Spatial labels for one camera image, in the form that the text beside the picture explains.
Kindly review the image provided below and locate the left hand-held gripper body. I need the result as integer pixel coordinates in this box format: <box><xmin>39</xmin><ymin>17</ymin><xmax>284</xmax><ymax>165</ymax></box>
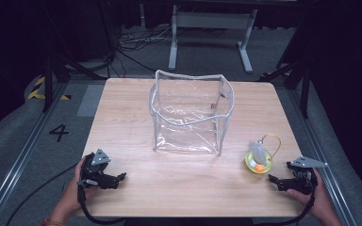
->
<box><xmin>80</xmin><ymin>148</ymin><xmax>112</xmax><ymax>190</ymax></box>

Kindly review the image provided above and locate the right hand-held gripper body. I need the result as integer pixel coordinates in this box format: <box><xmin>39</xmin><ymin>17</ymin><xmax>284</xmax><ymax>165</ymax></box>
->
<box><xmin>285</xmin><ymin>155</ymin><xmax>329</xmax><ymax>196</ymax></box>

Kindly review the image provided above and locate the person's right hand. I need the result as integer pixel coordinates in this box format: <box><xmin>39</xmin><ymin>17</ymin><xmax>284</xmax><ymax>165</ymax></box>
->
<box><xmin>286</xmin><ymin>169</ymin><xmax>338</xmax><ymax>222</ymax></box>

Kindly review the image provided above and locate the person's left hand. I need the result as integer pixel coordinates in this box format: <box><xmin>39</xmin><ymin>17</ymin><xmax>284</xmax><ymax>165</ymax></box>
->
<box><xmin>56</xmin><ymin>155</ymin><xmax>99</xmax><ymax>218</ymax></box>

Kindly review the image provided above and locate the clear plastic bag white trim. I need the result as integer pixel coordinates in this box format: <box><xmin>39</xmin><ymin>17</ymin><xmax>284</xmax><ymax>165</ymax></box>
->
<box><xmin>148</xmin><ymin>69</ymin><xmax>236</xmax><ymax>156</ymax></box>

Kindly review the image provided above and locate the black metal stand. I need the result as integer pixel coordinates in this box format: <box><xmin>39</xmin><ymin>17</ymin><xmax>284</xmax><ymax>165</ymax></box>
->
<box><xmin>41</xmin><ymin>51</ymin><xmax>109</xmax><ymax>114</ymax></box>
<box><xmin>259</xmin><ymin>56</ymin><xmax>316</xmax><ymax>120</ymax></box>

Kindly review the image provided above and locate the yellow-green round toy with cord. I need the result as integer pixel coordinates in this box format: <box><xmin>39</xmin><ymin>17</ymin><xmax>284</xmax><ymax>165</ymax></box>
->
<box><xmin>244</xmin><ymin>134</ymin><xmax>283</xmax><ymax>175</ymax></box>

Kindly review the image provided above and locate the aluminium floor rail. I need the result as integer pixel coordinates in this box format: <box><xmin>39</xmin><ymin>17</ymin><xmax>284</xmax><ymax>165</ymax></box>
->
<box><xmin>287</xmin><ymin>89</ymin><xmax>359</xmax><ymax>226</ymax></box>
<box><xmin>0</xmin><ymin>82</ymin><xmax>70</xmax><ymax>226</ymax></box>

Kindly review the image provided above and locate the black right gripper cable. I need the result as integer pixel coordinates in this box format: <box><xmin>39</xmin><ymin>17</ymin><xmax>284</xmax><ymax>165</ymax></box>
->
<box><xmin>253</xmin><ymin>175</ymin><xmax>318</xmax><ymax>226</ymax></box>

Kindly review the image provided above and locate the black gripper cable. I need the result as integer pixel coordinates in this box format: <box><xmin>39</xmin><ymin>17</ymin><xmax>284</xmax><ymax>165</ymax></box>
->
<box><xmin>253</xmin><ymin>175</ymin><xmax>318</xmax><ymax>226</ymax></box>
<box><xmin>76</xmin><ymin>179</ymin><xmax>128</xmax><ymax>226</ymax></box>

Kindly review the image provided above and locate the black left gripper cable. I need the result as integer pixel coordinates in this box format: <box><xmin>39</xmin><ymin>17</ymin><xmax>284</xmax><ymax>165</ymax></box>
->
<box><xmin>76</xmin><ymin>179</ymin><xmax>128</xmax><ymax>226</ymax></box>

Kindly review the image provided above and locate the thin black cable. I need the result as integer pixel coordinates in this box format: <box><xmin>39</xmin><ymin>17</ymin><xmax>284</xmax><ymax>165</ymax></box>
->
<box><xmin>4</xmin><ymin>161</ymin><xmax>83</xmax><ymax>226</ymax></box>

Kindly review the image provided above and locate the red and orange bracelet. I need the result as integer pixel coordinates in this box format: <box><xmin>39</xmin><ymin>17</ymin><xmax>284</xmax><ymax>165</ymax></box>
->
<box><xmin>41</xmin><ymin>218</ymin><xmax>68</xmax><ymax>226</ymax></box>

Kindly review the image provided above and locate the tangle of floor cables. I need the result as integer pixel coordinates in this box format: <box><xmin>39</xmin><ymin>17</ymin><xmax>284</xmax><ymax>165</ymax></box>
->
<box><xmin>115</xmin><ymin>24</ymin><xmax>174</xmax><ymax>73</ymax></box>

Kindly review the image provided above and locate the grey metal table frame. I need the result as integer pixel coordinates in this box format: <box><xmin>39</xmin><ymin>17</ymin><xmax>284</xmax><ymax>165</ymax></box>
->
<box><xmin>168</xmin><ymin>4</ymin><xmax>259</xmax><ymax>74</ymax></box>

